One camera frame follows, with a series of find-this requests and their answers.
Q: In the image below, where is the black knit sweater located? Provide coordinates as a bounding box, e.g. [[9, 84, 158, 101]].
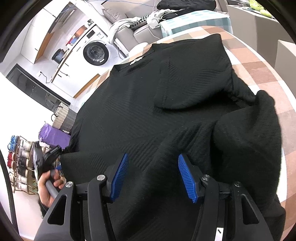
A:
[[61, 34, 285, 240]]

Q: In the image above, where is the white grey clothes heap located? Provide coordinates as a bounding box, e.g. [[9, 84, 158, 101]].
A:
[[107, 9, 177, 44]]

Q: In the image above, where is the black clothes pile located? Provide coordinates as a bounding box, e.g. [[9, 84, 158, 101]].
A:
[[157, 0, 217, 11]]

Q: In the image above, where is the person's left hand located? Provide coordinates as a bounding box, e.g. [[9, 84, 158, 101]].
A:
[[38, 170, 64, 208]]

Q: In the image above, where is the purple bag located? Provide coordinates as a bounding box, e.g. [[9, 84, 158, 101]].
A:
[[39, 123, 70, 149]]

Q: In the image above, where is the woven laundry basket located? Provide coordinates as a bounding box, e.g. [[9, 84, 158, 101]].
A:
[[51, 102, 77, 134]]

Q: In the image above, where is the wooden countertop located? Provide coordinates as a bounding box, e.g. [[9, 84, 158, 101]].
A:
[[51, 41, 79, 83]]

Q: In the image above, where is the dark cooking pot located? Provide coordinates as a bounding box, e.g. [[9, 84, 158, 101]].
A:
[[52, 49, 68, 64]]

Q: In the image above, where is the white washing machine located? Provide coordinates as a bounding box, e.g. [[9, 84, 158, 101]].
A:
[[71, 24, 121, 68]]

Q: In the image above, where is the checkered brown blue bedspread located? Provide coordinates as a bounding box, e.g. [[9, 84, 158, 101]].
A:
[[157, 23, 295, 240]]

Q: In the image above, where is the orange bowl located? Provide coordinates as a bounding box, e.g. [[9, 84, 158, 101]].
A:
[[74, 25, 87, 38]]

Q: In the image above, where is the grey sofa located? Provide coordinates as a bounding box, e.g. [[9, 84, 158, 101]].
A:
[[101, 0, 163, 53]]

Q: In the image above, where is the yellow green cloth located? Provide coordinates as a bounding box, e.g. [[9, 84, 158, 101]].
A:
[[249, 0, 273, 18]]

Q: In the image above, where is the wire shoe rack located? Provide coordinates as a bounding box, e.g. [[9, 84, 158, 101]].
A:
[[6, 135, 38, 195]]

